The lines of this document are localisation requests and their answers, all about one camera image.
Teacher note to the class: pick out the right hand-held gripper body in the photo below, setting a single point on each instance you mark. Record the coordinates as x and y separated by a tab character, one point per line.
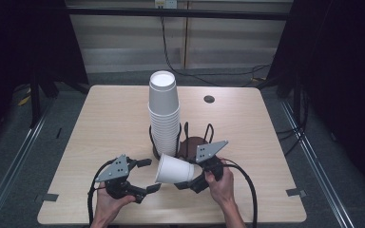
209	152

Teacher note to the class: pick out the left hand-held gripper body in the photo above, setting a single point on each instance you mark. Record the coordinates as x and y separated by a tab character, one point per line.
115	172

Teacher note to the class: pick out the single white paper cup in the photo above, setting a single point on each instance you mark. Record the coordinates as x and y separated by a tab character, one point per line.
174	171

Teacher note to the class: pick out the dark metal cup holder rack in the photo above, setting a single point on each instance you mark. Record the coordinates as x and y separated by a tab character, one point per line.
191	144

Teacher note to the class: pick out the stack of white paper cups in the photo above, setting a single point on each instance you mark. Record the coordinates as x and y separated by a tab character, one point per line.
164	104

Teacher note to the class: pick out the person's left hand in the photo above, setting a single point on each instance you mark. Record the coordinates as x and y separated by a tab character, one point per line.
109	207

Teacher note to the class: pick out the person's right hand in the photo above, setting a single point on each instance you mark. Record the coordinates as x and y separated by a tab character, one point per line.
223	188

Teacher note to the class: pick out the round dark table grommet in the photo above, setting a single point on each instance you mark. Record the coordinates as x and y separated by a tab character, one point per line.
209	99

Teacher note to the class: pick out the grey tape strip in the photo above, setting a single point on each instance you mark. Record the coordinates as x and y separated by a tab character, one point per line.
47	197
296	192

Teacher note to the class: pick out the black metal stand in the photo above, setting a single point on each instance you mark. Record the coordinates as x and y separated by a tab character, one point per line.
35	101

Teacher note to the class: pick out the black horizontal bar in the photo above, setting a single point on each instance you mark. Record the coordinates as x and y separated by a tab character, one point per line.
177	13

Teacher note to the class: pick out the black curtain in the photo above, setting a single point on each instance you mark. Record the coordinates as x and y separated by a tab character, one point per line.
19	41
342	79

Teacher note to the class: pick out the metal floor rail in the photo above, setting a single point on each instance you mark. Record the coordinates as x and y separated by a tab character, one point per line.
316	164
15	164

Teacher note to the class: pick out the white wall outlet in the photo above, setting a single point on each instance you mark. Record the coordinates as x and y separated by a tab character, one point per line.
166	3

